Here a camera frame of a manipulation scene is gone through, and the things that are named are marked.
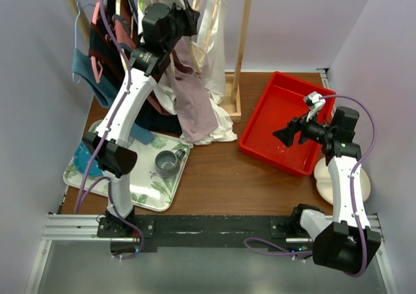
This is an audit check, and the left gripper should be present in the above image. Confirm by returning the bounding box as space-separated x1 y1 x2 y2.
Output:
164 0 200 53

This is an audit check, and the purple cable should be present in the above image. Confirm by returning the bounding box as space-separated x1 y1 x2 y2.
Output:
73 0 146 259
244 94 378 278

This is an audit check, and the pink hanger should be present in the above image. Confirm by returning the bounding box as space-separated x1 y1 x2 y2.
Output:
88 1 116 83

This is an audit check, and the wooden hanger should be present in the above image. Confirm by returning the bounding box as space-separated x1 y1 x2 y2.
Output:
189 0 221 75

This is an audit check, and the wooden clothes rack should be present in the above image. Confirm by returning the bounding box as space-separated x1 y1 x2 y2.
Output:
65 0 252 123

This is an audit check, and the white hanging garment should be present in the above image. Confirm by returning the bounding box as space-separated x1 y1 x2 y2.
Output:
137 0 238 146

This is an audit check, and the white tank top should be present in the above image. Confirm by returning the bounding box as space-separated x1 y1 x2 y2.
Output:
200 0 228 104

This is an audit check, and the teal tank top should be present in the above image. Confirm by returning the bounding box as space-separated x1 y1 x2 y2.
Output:
71 4 153 144

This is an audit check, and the floral serving tray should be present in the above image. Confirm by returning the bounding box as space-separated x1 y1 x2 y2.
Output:
63 132 192 212

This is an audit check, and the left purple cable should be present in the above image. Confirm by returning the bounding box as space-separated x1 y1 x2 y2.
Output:
73 0 146 259

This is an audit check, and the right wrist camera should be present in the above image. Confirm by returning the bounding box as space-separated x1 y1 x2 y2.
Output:
304 91 326 122

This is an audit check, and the cream plastic hanger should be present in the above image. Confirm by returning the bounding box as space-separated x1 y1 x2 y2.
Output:
113 0 134 59

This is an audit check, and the cream divided plate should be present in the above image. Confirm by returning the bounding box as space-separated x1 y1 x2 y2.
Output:
313 158 371 205

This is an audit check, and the red plastic bin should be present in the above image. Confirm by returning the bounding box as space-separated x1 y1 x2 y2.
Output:
239 72 335 177

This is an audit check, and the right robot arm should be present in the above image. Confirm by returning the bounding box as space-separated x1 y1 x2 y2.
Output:
273 107 381 277

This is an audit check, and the blue polka dot plate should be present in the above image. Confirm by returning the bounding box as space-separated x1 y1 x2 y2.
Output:
73 142 102 177

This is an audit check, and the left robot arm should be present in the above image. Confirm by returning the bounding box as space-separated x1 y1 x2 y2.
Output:
83 0 199 237

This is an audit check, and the mauve tank top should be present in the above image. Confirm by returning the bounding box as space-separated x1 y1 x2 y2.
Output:
166 38 218 143

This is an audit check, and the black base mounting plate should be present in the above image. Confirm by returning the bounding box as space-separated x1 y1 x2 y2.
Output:
96 215 312 255

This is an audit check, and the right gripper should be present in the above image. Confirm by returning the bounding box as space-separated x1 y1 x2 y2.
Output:
272 109 334 148

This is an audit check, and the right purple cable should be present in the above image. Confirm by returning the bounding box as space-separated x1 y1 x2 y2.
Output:
244 94 378 278

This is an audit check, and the light blue wire hanger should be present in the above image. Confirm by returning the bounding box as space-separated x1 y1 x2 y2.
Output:
66 0 98 84

